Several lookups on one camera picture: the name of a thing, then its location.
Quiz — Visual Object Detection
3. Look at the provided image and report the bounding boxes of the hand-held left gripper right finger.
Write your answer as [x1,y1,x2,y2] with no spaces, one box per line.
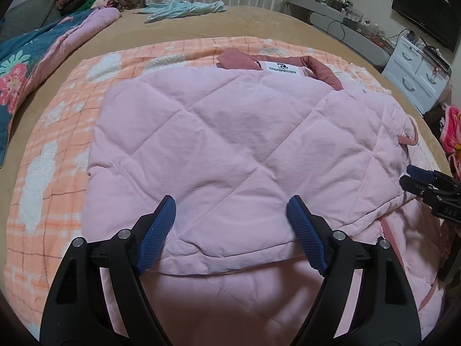
[286,195,420,346]

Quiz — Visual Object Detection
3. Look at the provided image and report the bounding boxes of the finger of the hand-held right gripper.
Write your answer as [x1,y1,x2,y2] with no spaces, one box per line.
[399,175,433,198]
[407,165,445,184]

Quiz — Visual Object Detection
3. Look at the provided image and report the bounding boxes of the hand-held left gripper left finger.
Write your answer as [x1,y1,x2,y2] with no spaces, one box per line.
[39,195,177,346]

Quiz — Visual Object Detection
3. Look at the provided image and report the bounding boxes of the pink quilted jacket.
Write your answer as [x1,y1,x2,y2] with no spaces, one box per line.
[81,48,449,346]

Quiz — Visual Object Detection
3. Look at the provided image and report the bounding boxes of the black garment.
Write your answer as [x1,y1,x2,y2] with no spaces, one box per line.
[423,104,447,141]

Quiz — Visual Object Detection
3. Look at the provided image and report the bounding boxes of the bright pink cloth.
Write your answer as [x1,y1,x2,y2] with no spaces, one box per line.
[439,104,461,155]

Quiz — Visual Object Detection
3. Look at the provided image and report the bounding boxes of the white drawer cabinet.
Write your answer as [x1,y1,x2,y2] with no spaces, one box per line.
[382,36,451,114]

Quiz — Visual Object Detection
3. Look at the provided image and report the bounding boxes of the orange checked blanket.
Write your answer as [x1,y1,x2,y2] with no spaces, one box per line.
[3,36,393,332]

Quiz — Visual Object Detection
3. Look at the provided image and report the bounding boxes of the grey rounded desk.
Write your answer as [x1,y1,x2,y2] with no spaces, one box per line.
[288,0,391,67]

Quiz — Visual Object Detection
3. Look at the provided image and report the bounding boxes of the black flat screen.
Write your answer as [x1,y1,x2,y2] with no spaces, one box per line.
[391,0,458,53]

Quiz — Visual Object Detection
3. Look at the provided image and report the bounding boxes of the assorted desk clutter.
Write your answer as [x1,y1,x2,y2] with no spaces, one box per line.
[293,0,393,46]

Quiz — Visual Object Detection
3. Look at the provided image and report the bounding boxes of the teal floral quilt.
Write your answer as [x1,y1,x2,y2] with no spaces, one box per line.
[0,7,122,168]

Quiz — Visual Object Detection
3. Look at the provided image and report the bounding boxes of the tan bed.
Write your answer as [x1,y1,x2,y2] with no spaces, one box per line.
[0,5,454,296]

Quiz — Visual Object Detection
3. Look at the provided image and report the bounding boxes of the light blue cloth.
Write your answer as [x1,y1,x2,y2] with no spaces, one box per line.
[133,0,227,24]

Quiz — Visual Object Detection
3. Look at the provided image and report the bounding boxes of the dark grey pillow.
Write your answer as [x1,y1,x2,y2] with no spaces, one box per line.
[0,0,62,35]

